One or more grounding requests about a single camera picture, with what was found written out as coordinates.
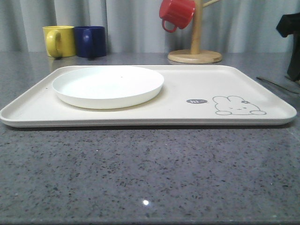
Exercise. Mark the red mug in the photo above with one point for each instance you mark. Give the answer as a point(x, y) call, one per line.
point(176, 14)

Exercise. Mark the white round plate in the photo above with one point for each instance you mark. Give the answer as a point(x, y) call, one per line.
point(108, 87)

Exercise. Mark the wooden mug tree stand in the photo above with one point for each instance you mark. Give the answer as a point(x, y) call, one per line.
point(195, 55)

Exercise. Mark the beige rabbit serving tray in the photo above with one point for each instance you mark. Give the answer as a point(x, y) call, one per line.
point(191, 95)

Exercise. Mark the yellow mug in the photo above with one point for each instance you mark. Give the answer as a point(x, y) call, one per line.
point(59, 41)

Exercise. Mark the dark blue mug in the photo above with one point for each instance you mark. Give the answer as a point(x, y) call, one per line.
point(90, 41)

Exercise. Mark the grey curtain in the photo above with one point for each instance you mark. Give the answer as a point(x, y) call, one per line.
point(134, 26)

